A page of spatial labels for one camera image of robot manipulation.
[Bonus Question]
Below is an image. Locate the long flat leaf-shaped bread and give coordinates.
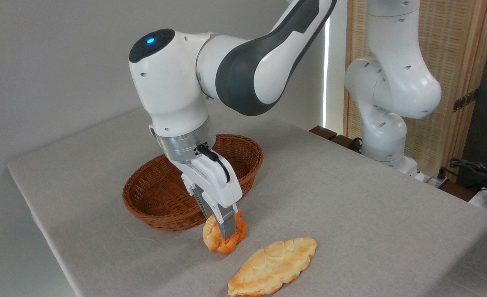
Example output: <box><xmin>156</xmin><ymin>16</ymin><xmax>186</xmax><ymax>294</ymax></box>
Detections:
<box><xmin>227</xmin><ymin>237</ymin><xmax>318</xmax><ymax>297</ymax></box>

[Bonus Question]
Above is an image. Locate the small round bread roll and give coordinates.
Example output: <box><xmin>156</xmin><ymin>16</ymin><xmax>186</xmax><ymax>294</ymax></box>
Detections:
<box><xmin>202</xmin><ymin>209</ymin><xmax>248</xmax><ymax>255</ymax></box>

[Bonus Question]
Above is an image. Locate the dark brown wooden bench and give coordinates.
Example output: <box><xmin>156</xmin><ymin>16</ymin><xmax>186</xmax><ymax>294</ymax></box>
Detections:
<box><xmin>309</xmin><ymin>125</ymin><xmax>363</xmax><ymax>154</ymax></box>

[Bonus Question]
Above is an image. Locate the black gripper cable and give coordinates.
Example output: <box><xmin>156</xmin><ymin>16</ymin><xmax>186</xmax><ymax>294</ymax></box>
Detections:
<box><xmin>196</xmin><ymin>143</ymin><xmax>232</xmax><ymax>184</ymax></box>

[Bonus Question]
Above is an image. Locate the brown wicker oval basket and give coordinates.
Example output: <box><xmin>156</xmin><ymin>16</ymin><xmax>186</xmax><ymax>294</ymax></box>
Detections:
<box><xmin>122</xmin><ymin>134</ymin><xmax>264</xmax><ymax>232</ymax></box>

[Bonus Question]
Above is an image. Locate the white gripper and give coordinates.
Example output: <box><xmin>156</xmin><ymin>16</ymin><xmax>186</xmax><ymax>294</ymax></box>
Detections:
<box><xmin>172</xmin><ymin>150</ymin><xmax>243</xmax><ymax>241</ymax></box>

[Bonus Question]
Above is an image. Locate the grey tablecloth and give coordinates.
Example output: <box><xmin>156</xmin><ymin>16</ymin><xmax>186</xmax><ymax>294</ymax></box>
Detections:
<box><xmin>7</xmin><ymin>105</ymin><xmax>487</xmax><ymax>297</ymax></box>

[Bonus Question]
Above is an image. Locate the black cable bundle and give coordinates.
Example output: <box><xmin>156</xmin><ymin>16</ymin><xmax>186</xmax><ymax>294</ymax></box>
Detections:
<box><xmin>438</xmin><ymin>158</ymin><xmax>487</xmax><ymax>195</ymax></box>

